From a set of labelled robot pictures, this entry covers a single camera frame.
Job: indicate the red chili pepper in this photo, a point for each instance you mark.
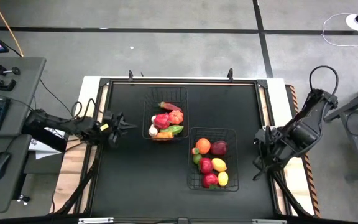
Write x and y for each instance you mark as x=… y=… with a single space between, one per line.
x=170 y=107

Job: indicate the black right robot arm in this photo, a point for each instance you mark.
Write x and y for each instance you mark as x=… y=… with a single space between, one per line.
x=306 y=130

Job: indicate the red bell pepper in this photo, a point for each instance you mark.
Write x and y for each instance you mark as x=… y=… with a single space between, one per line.
x=162 y=121

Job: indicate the silver metal bracket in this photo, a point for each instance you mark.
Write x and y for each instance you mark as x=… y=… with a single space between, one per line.
x=269 y=221
x=95 y=220

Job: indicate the dark red round fruit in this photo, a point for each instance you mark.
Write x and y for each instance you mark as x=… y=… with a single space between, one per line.
x=218 y=148

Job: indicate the white paper sheet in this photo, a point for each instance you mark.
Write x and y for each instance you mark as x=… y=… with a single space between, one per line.
x=42 y=153

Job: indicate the yellow lemon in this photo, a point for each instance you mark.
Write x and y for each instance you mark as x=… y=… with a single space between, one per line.
x=219 y=165
x=223 y=179

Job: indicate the green lime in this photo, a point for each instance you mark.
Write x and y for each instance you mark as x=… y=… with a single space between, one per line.
x=197 y=158

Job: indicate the small black knob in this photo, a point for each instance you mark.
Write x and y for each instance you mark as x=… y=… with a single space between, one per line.
x=23 y=198

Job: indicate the black frame bracket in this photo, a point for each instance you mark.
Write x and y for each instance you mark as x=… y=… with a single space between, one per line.
x=230 y=73
x=130 y=75

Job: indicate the grey desk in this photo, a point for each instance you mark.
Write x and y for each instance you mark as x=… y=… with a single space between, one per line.
x=26 y=93

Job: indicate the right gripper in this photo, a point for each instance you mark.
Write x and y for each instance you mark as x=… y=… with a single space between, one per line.
x=272 y=149

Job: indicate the orange fruit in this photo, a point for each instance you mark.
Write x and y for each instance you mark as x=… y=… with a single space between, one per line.
x=203 y=146

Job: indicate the orange carrot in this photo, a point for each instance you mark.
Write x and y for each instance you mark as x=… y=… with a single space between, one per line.
x=163 y=136

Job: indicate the small label tag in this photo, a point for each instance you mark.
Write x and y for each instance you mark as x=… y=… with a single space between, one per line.
x=104 y=127

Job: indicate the orange black hazard strip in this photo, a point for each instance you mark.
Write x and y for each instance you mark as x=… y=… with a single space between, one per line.
x=309 y=174

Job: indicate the small red strawberry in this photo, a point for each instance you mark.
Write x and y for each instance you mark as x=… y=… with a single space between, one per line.
x=195 y=151

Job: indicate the small orange pumpkin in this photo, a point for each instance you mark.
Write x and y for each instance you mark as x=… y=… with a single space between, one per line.
x=176 y=117

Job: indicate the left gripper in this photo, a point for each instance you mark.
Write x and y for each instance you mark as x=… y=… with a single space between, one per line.
x=119 y=138

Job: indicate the black table frame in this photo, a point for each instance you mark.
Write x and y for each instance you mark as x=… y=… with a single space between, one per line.
x=293 y=199

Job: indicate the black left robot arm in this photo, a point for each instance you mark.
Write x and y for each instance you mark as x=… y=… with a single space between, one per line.
x=61 y=124

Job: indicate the green elongated vegetable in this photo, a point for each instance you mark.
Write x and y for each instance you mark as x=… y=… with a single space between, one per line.
x=174 y=129

